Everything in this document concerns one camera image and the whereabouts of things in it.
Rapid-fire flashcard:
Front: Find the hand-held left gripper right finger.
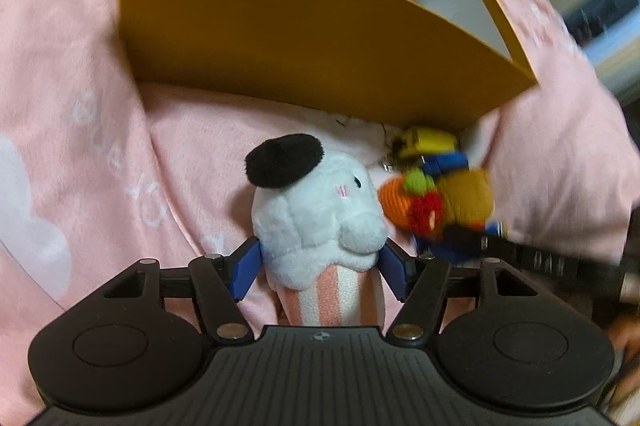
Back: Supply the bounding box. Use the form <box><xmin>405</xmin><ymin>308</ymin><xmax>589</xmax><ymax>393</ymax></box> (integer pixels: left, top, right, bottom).
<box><xmin>377</xmin><ymin>241</ymin><xmax>543</xmax><ymax>342</ymax></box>

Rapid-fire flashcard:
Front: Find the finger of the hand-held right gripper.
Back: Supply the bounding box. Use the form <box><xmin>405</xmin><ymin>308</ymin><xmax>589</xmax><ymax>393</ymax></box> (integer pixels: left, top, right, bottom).
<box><xmin>445</xmin><ymin>226</ymin><xmax>623</xmax><ymax>301</ymax></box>

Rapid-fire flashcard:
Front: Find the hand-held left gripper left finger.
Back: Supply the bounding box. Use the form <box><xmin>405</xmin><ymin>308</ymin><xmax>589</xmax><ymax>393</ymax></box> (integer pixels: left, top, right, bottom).
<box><xmin>102</xmin><ymin>236</ymin><xmax>263</xmax><ymax>342</ymax></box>

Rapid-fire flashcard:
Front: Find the knitted carrot charm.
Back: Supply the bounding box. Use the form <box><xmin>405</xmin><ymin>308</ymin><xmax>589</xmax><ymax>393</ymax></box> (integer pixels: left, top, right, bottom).
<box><xmin>377</xmin><ymin>168</ymin><xmax>443</xmax><ymax>234</ymax></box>

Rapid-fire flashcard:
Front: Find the mustard knitted doll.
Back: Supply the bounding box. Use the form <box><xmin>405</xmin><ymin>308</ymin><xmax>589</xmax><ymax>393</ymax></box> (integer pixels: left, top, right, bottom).
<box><xmin>415</xmin><ymin>166</ymin><xmax>508</xmax><ymax>264</ymax></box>

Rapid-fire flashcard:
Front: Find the white plush with black beret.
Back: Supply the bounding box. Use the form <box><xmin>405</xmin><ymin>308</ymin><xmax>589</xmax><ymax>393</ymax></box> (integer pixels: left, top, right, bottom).
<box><xmin>243</xmin><ymin>133</ymin><xmax>390</xmax><ymax>327</ymax></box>

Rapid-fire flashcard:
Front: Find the yellow and blue toy figure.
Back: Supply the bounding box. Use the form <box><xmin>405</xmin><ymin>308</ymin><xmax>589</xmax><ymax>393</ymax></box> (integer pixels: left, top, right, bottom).
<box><xmin>390</xmin><ymin>126</ymin><xmax>471</xmax><ymax>179</ymax></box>

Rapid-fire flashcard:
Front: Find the orange cardboard box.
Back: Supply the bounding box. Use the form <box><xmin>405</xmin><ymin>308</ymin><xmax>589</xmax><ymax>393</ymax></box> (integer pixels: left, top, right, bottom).
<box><xmin>116</xmin><ymin>0</ymin><xmax>538</xmax><ymax>129</ymax></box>

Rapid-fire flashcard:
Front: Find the pink printed blanket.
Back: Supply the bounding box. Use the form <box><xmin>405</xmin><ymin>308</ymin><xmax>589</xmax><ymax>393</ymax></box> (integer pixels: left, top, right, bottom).
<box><xmin>0</xmin><ymin>0</ymin><xmax>640</xmax><ymax>426</ymax></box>

